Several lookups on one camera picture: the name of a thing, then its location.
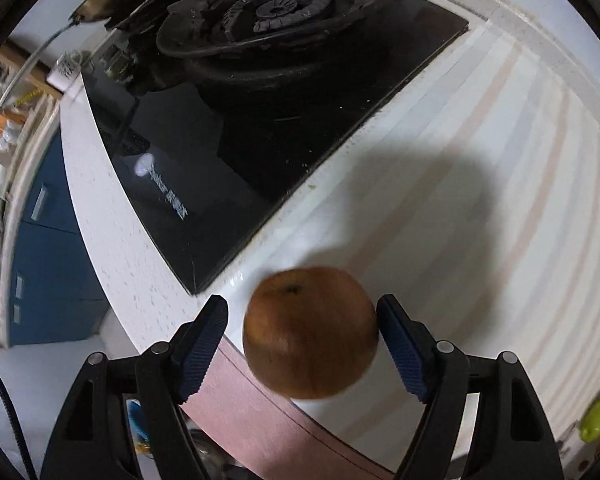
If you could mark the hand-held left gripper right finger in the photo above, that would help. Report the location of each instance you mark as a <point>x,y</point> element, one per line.
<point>404,350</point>

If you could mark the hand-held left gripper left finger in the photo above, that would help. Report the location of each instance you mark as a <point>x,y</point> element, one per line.
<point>204,350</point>

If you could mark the brown round pear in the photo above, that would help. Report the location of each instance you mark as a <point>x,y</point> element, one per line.
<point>310,333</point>

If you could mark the striped table mat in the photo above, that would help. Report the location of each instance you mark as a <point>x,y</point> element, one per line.
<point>470,220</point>

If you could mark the blue cabinet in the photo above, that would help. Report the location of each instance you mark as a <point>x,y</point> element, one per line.
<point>50,255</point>

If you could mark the green lime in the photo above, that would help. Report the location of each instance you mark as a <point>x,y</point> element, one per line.
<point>597,419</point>

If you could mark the black glass gas stove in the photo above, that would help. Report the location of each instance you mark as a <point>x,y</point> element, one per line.
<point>260,125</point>

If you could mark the white power adapter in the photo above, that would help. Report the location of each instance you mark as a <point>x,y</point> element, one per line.
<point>64,71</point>

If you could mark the black cast iron burner grate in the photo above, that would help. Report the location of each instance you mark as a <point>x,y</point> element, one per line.
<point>270,15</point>

